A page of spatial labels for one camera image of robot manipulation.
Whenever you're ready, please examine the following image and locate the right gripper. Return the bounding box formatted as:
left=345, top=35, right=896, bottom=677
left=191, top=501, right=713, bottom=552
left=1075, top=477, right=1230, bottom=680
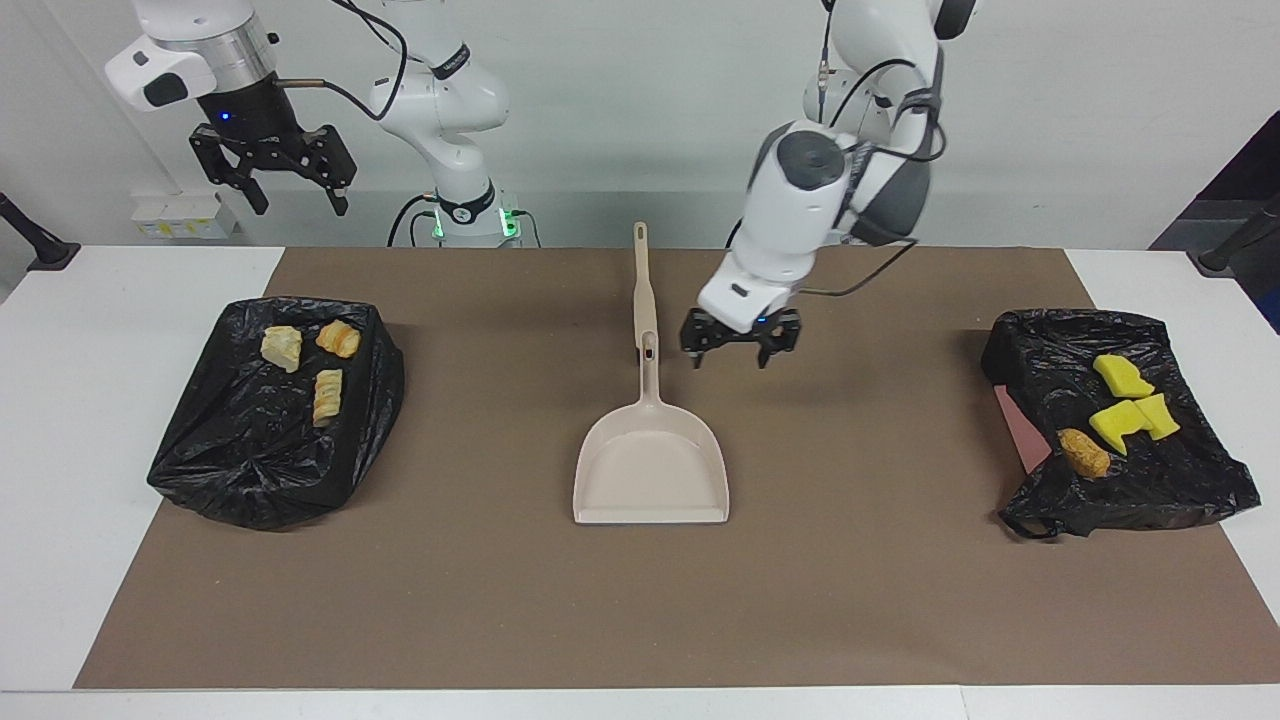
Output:
left=189, top=80, right=359, bottom=218

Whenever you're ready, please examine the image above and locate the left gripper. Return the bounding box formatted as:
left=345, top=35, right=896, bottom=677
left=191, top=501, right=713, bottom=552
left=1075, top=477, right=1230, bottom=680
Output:
left=680, top=306, right=804, bottom=370

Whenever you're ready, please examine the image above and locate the black trash bag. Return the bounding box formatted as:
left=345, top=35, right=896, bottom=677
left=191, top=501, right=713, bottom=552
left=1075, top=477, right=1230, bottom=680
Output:
left=146, top=295, right=407, bottom=532
left=979, top=308, right=1263, bottom=542

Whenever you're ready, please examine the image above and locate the beige plastic dustpan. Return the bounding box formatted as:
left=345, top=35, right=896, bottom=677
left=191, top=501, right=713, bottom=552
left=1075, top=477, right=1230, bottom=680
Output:
left=572, top=333, right=731, bottom=526

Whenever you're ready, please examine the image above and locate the pale bread chunk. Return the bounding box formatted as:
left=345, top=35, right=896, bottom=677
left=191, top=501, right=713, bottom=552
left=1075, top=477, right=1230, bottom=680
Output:
left=260, top=325, right=304, bottom=374

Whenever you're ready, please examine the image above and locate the long golden pastry piece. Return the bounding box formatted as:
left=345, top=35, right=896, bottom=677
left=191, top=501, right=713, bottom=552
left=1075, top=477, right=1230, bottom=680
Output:
left=311, top=368, right=345, bottom=429

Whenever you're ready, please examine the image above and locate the black stand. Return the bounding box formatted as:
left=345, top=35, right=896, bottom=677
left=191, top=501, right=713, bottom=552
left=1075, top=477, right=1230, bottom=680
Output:
left=1197, top=194, right=1280, bottom=277
left=0, top=191, right=82, bottom=272

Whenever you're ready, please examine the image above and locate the brown fried croquette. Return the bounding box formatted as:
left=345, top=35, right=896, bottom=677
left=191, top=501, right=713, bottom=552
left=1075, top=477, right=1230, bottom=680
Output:
left=1057, top=427, right=1112, bottom=479

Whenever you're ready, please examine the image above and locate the yellow sponge piece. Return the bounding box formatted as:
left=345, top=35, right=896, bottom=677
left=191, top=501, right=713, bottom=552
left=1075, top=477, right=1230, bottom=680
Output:
left=1087, top=399, right=1152, bottom=457
left=1092, top=353, right=1157, bottom=400
left=1134, top=392, right=1182, bottom=442

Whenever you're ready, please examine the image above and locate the black cable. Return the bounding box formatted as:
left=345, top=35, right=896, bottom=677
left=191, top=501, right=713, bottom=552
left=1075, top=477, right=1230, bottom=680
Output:
left=800, top=236, right=920, bottom=300
left=387, top=192, right=442, bottom=249
left=274, top=0, right=411, bottom=124

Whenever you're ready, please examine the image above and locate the white wall socket box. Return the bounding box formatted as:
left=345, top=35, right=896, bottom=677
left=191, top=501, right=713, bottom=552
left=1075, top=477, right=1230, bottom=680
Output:
left=129, top=191, right=242, bottom=242

